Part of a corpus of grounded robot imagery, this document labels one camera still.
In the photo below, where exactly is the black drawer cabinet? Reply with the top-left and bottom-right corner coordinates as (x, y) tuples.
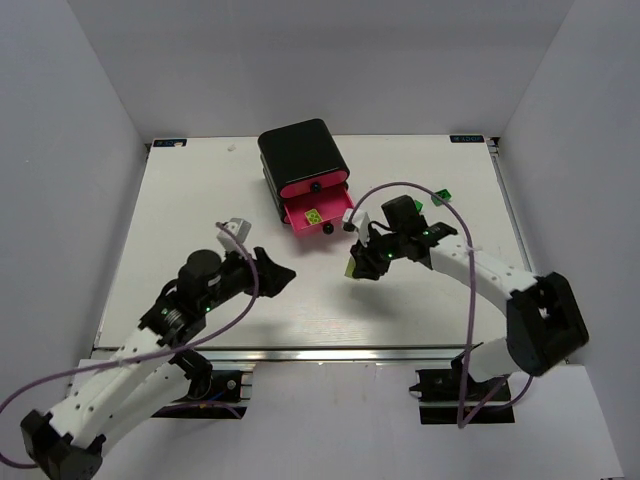
(257, 118), (350, 235)

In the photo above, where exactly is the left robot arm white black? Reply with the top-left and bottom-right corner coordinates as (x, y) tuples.
(20, 247), (296, 479)

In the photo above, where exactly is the yellow-green lego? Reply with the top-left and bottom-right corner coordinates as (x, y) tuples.
(305, 209), (323, 225)

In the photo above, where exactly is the left blue corner label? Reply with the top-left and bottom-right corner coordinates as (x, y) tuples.
(152, 139), (187, 148)

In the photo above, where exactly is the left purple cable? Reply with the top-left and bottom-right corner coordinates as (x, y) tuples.
(0, 222), (261, 469)

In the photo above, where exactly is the purple cable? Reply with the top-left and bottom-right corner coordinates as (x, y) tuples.
(0, 222), (261, 469)
(343, 182), (533, 430)

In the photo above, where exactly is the pink top drawer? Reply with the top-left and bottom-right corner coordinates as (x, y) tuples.
(279, 170), (349, 199)

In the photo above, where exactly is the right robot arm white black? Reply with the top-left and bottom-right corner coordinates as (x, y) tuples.
(343, 195), (589, 383)

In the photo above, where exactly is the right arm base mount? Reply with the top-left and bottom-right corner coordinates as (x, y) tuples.
(408, 367), (516, 426)

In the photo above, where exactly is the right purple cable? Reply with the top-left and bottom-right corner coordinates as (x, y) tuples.
(343, 182), (533, 430)

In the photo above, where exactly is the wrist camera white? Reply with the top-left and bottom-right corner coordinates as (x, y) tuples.
(216, 217), (251, 254)
(342, 208), (370, 247)

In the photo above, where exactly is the aluminium front rail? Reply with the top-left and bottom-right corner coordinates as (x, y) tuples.
(92, 344), (481, 365)

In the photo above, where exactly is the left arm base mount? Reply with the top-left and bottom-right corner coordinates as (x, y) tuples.
(153, 350), (250, 420)

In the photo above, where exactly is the right blue corner label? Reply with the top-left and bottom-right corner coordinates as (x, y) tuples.
(449, 135), (485, 144)

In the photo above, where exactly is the blue corner label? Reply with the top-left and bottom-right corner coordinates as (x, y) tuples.
(152, 139), (187, 148)
(449, 135), (485, 144)

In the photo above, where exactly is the yellow-green lego brick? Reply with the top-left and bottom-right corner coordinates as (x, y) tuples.
(344, 257), (356, 278)

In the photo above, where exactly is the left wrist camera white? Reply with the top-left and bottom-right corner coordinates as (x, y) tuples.
(216, 217), (251, 254)

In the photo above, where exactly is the green square lego brick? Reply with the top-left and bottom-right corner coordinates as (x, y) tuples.
(431, 189), (452, 206)

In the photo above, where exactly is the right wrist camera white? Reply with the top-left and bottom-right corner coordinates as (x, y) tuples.
(342, 208), (370, 247)

